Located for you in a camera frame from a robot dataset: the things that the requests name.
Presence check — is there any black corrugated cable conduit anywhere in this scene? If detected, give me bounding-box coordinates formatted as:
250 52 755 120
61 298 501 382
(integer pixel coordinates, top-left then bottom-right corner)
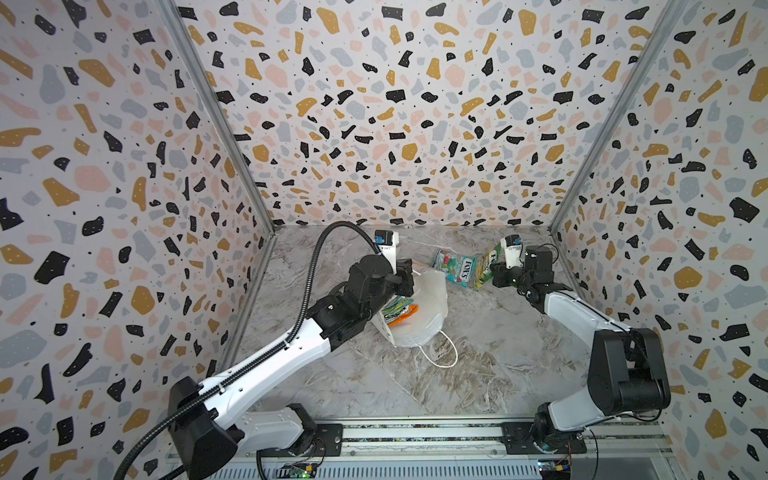
112 220 382 480

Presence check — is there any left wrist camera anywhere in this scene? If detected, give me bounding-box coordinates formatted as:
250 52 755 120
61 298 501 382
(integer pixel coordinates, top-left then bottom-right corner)
374 229 399 271

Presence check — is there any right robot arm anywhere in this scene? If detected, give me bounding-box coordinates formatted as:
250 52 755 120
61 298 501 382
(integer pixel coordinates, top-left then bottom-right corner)
490 235 671 453

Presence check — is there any left corner aluminium post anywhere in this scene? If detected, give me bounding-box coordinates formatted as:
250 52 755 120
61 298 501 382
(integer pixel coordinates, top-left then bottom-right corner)
156 0 275 237

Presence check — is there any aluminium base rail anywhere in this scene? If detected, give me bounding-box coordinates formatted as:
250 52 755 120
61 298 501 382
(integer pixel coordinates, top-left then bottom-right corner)
213 417 686 479

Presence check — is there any white paper gift bag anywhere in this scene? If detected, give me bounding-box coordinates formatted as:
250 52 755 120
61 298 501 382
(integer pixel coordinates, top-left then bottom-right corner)
371 269 459 369

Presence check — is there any corner aluminium post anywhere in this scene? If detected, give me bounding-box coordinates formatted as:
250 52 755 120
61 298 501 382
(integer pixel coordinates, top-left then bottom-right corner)
548 0 687 235
156 0 275 237

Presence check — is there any orange snack packet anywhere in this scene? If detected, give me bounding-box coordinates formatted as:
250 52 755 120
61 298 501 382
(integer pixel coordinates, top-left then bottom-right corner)
388 304 419 327

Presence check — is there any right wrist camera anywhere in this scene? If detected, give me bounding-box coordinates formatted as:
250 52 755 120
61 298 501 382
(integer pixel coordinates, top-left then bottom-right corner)
500 234 524 269

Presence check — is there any yellow green Fox's candy bag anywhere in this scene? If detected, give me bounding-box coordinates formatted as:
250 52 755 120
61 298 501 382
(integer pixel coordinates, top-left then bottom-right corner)
473 242 503 290

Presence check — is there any right corner aluminium post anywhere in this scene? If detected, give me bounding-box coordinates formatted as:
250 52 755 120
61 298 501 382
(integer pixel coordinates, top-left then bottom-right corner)
548 0 687 235

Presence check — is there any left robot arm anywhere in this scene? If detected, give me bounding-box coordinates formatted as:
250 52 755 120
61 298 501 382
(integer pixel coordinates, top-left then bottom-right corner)
169 254 414 479

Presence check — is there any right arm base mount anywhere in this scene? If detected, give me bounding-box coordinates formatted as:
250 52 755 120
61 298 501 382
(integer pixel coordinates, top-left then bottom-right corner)
501 421 587 455

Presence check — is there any red green Fox's candy bag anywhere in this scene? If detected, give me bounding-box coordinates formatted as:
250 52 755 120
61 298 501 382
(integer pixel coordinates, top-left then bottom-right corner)
432 250 476 288

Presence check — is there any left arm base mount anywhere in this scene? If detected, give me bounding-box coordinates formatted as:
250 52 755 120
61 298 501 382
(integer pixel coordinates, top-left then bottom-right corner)
261 423 344 460

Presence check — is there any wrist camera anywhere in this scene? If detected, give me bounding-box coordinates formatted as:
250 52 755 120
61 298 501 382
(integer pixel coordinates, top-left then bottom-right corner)
500 234 524 269
374 229 399 271

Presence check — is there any green white snack packet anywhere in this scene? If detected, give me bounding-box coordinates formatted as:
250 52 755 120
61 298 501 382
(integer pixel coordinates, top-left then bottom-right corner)
382 296 412 321

